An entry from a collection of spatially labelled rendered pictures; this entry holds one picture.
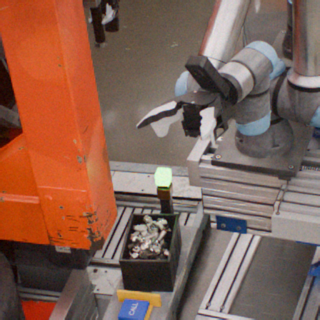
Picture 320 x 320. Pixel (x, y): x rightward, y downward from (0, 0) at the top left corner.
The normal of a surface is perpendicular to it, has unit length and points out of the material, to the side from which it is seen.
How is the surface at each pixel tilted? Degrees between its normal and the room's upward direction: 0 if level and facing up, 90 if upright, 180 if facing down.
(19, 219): 90
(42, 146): 90
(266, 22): 0
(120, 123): 0
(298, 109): 90
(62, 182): 90
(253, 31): 0
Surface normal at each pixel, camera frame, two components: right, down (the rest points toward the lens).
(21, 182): -0.26, 0.59
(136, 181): -0.11, -0.80
